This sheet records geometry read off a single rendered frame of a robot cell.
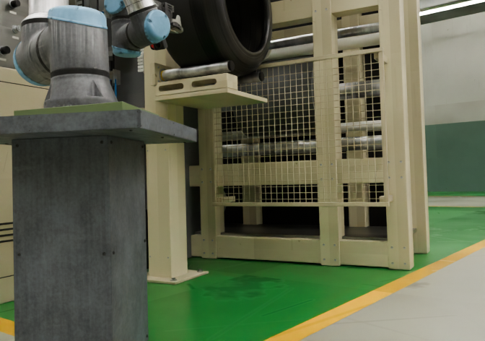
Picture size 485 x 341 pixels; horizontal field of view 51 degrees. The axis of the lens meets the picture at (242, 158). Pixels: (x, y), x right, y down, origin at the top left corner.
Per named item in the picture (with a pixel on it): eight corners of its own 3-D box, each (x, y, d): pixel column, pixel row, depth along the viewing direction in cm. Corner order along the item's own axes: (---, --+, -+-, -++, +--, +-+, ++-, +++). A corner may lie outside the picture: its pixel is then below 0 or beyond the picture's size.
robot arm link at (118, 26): (125, 50, 159) (124, 11, 160) (106, 58, 167) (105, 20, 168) (151, 54, 166) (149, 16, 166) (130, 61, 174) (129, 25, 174)
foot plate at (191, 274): (126, 279, 229) (125, 275, 229) (162, 269, 253) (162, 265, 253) (175, 285, 217) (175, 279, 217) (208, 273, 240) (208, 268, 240)
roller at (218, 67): (163, 68, 224) (167, 78, 226) (158, 72, 220) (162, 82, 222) (232, 58, 207) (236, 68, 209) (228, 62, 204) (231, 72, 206)
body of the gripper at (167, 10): (175, 6, 187) (155, -4, 176) (176, 29, 187) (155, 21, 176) (159, 10, 191) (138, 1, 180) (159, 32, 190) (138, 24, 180)
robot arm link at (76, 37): (66, 65, 125) (63, -6, 126) (36, 77, 137) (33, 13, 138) (120, 71, 136) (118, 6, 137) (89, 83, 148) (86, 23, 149)
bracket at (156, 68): (149, 85, 219) (149, 63, 219) (201, 97, 254) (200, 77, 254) (156, 84, 217) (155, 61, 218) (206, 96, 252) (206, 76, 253)
